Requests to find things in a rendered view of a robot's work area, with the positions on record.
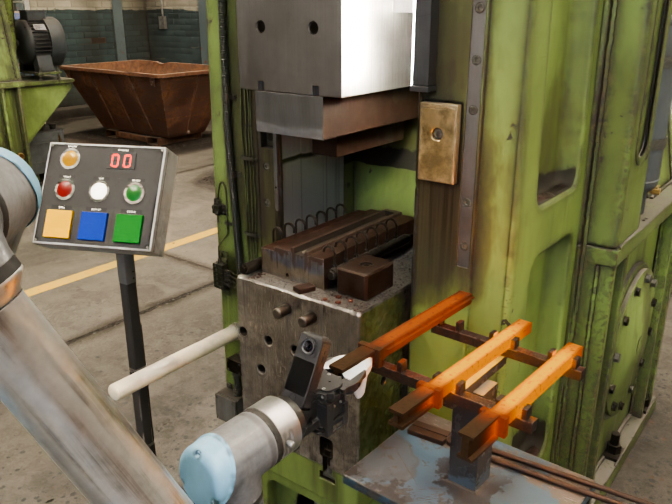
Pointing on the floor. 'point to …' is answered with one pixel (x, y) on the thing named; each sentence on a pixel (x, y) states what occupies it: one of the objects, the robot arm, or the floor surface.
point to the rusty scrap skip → (146, 98)
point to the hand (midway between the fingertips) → (362, 356)
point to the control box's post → (134, 340)
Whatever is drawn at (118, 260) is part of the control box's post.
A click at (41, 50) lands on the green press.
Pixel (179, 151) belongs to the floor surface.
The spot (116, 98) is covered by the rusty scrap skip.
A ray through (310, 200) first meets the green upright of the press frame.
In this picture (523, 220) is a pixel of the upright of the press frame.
